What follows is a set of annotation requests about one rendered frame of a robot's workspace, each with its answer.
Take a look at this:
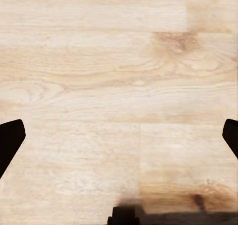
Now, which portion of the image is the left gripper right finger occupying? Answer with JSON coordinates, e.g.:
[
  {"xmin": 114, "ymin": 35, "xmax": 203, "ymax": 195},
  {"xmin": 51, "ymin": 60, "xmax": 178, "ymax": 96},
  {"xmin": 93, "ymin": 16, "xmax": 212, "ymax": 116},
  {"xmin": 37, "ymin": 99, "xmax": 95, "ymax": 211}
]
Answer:
[{"xmin": 222, "ymin": 118, "xmax": 238, "ymax": 159}]

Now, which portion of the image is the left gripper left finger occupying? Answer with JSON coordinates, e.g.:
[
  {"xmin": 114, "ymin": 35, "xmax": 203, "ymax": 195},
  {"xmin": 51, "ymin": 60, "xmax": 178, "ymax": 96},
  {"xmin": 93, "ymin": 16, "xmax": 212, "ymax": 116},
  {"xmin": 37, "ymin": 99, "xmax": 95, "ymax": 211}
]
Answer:
[{"xmin": 0, "ymin": 119, "xmax": 26, "ymax": 179}]

